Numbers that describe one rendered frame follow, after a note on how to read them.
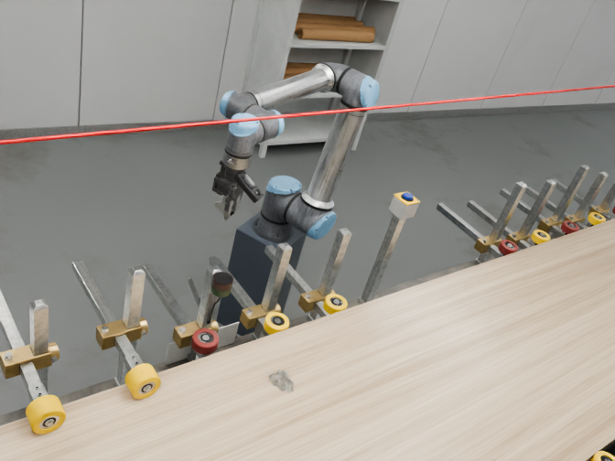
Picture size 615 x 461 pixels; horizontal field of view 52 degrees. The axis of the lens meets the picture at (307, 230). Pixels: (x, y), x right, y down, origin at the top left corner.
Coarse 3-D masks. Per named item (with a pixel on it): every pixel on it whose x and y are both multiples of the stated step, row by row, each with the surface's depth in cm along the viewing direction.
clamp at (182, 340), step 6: (186, 324) 197; (192, 324) 198; (216, 324) 201; (174, 330) 196; (186, 330) 195; (192, 330) 196; (216, 330) 201; (174, 336) 196; (180, 336) 193; (186, 336) 193; (180, 342) 194; (186, 342) 195
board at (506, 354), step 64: (512, 256) 271; (576, 256) 284; (320, 320) 209; (384, 320) 217; (448, 320) 226; (512, 320) 235; (576, 320) 244; (192, 384) 176; (256, 384) 181; (320, 384) 187; (384, 384) 193; (448, 384) 200; (512, 384) 207; (576, 384) 214; (0, 448) 147; (64, 448) 151; (128, 448) 155; (192, 448) 160; (256, 448) 164; (320, 448) 169; (384, 448) 174; (448, 448) 179; (512, 448) 185; (576, 448) 191
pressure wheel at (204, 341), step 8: (200, 328) 192; (208, 328) 193; (192, 336) 190; (200, 336) 190; (208, 336) 190; (216, 336) 191; (192, 344) 189; (200, 344) 187; (208, 344) 188; (216, 344) 189; (200, 352) 188; (208, 352) 189
